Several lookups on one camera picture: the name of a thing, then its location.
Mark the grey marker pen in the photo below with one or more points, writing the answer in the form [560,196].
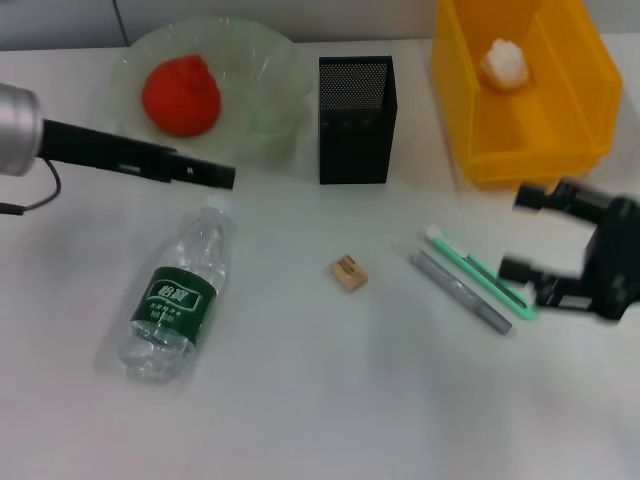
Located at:
[460,292]

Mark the pale green glass fruit bowl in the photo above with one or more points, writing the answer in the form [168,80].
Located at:
[260,100]

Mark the black mesh pen holder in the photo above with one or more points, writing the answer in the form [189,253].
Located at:
[355,150]

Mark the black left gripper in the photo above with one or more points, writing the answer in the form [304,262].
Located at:
[90,145]

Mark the clear green-label water bottle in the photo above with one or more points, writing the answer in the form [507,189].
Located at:
[172,300]

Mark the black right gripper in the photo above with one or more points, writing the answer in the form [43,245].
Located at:
[615,250]

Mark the yellow plastic bin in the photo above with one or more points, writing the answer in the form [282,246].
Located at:
[540,120]

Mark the small tan wooden block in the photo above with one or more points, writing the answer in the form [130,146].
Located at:
[350,274]

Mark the red-orange knitted orange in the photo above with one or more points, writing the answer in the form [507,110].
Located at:
[180,100]

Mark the white paper ball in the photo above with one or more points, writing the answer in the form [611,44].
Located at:
[505,65]

